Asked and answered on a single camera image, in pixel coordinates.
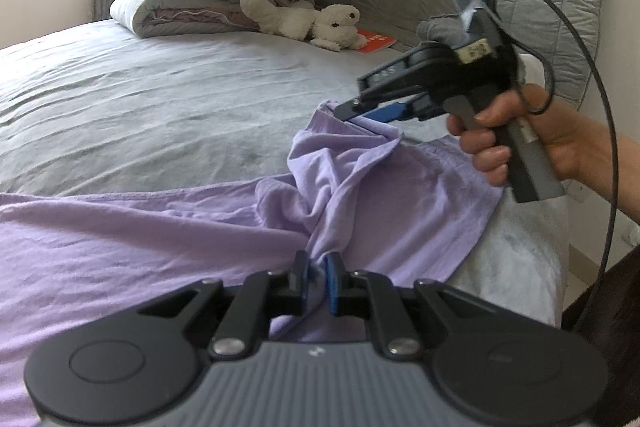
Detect lilac shirt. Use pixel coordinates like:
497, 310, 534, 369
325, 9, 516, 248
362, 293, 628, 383
0, 99, 506, 427

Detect person's right forearm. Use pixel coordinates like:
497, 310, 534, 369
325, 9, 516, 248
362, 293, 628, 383
585, 122, 640, 225

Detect rolled grey pink quilt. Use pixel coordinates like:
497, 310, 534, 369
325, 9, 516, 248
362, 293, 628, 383
110, 0, 261, 38

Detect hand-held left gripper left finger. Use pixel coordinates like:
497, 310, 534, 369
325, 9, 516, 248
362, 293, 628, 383
137, 251, 311, 360

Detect person's right hand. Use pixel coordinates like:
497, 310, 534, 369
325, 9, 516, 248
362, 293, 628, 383
446, 83, 601, 188

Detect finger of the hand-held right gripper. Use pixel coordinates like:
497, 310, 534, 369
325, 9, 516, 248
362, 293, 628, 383
357, 55, 426, 104
334, 93, 441, 124

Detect person's dark clothing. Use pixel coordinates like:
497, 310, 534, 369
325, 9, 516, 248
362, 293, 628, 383
560, 252, 640, 427

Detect orange book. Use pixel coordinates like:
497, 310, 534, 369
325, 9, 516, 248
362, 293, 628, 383
356, 28, 397, 54

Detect white plush toy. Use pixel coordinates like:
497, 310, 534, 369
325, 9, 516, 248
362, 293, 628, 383
240, 0, 368, 52

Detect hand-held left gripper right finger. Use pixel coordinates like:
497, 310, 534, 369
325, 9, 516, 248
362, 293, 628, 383
324, 253, 493, 362

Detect black cable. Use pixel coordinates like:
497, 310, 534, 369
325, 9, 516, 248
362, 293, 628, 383
487, 0, 621, 308

